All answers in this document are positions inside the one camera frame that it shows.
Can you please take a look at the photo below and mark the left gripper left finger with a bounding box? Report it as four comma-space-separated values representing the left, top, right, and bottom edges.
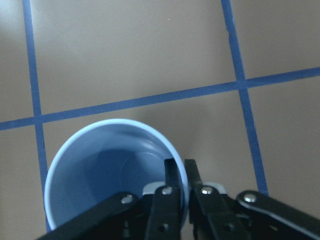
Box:
40, 158, 182, 240

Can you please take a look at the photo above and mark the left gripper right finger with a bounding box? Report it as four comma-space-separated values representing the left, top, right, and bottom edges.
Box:
184, 159, 320, 240

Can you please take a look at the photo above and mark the light blue plastic cup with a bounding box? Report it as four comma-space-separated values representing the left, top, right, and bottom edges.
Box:
44, 118, 189, 230

